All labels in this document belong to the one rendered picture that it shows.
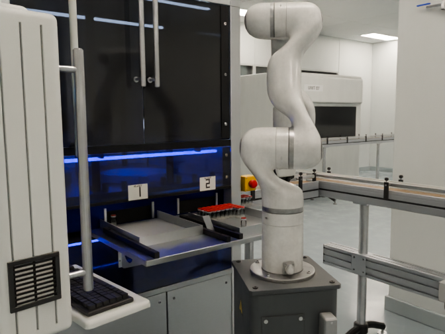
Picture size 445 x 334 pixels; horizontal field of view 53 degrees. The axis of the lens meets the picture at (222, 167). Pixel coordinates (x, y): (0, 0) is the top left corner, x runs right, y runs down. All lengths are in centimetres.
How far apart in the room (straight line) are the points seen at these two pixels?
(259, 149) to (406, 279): 146
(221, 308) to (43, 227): 125
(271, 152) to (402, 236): 202
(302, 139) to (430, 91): 183
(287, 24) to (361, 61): 945
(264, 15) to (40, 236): 85
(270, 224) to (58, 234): 56
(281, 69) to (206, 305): 121
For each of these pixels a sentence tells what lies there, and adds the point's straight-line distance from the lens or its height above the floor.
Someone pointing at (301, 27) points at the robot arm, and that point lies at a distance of 134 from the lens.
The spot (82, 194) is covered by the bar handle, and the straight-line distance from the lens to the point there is 114.
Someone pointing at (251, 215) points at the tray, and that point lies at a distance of 195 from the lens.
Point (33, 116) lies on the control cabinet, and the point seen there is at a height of 132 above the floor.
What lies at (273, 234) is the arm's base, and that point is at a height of 98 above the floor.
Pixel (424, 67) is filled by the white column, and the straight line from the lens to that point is 301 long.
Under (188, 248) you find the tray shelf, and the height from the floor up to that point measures 88.
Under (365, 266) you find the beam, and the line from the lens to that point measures 261.
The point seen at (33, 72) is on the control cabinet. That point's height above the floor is 142.
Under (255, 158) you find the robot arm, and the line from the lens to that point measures 122.
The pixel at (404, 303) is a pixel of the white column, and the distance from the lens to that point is 325.
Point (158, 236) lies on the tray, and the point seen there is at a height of 90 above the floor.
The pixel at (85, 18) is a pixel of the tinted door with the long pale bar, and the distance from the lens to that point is 174.
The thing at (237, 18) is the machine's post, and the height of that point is 175.
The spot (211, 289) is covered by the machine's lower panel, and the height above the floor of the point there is 53.
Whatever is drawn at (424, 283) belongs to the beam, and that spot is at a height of 49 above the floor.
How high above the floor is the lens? 132
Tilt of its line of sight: 7 degrees down
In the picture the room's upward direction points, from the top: straight up
